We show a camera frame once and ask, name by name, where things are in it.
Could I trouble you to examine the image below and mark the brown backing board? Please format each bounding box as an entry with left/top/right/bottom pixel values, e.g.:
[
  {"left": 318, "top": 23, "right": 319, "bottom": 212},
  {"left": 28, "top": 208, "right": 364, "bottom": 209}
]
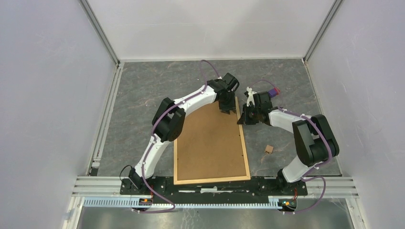
[{"left": 177, "top": 103, "right": 247, "bottom": 181}]

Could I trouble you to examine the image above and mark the wooden picture frame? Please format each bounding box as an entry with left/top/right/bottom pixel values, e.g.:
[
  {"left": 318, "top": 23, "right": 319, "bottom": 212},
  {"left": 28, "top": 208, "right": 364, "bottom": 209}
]
[{"left": 173, "top": 96, "right": 252, "bottom": 186}]

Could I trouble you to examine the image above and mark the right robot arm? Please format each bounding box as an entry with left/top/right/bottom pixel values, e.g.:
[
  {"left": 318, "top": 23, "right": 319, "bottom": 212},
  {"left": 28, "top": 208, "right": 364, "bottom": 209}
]
[{"left": 237, "top": 87, "right": 340, "bottom": 195}]

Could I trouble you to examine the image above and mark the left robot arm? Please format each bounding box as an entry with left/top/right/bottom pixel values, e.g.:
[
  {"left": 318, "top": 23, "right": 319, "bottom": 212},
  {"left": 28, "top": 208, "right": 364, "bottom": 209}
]
[{"left": 128, "top": 73, "right": 240, "bottom": 195}]

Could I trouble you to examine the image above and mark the purple and red block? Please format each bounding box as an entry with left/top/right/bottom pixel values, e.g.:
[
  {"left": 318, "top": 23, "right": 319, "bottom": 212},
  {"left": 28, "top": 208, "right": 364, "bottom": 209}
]
[{"left": 268, "top": 87, "right": 280, "bottom": 98}]

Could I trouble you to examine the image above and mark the small brown cube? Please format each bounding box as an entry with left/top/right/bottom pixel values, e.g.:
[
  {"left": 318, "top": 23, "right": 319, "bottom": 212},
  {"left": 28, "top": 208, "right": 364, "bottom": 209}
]
[{"left": 265, "top": 145, "right": 274, "bottom": 154}]

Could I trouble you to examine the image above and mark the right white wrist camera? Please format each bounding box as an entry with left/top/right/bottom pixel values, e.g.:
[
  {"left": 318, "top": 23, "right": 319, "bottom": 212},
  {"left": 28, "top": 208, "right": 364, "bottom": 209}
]
[{"left": 244, "top": 87, "right": 257, "bottom": 107}]

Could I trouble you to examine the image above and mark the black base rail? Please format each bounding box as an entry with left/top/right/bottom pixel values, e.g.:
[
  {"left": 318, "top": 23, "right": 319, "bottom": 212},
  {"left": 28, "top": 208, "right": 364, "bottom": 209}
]
[{"left": 120, "top": 177, "right": 308, "bottom": 206}]

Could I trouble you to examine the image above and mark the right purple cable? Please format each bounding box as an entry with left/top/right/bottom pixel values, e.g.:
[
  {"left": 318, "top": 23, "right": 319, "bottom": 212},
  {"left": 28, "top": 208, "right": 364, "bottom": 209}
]
[{"left": 248, "top": 79, "right": 333, "bottom": 215}]

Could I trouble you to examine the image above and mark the purple cable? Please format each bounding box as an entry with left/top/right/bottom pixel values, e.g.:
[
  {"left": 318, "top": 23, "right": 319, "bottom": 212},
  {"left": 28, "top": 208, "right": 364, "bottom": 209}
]
[
  {"left": 248, "top": 79, "right": 333, "bottom": 215},
  {"left": 140, "top": 60, "right": 222, "bottom": 214}
]

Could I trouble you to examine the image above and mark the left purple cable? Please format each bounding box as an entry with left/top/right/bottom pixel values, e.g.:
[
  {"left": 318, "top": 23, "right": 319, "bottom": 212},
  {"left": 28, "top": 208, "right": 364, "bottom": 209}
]
[{"left": 140, "top": 60, "right": 222, "bottom": 214}]

